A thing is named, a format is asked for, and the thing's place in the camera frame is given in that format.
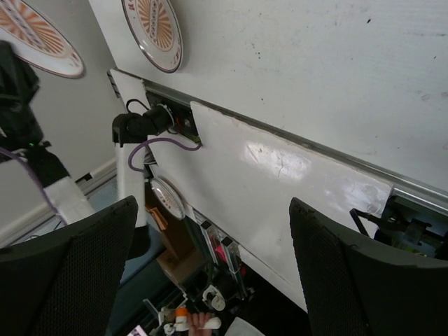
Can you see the aluminium table front rail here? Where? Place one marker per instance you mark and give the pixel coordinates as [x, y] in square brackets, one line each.
[405, 187]

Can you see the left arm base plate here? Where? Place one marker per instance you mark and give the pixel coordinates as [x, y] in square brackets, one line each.
[172, 117]

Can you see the orange sunburst patterned plate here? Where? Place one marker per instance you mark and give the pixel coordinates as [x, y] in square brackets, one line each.
[38, 42]

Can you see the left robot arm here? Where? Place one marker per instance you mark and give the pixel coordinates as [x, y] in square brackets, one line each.
[66, 131]

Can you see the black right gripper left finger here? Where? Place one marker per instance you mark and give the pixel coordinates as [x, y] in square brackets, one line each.
[65, 282]

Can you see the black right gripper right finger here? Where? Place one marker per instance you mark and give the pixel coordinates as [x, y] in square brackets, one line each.
[356, 285]

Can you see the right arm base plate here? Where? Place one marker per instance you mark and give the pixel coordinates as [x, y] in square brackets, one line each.
[407, 226]

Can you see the white front board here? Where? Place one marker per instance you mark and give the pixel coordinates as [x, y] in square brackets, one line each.
[243, 179]

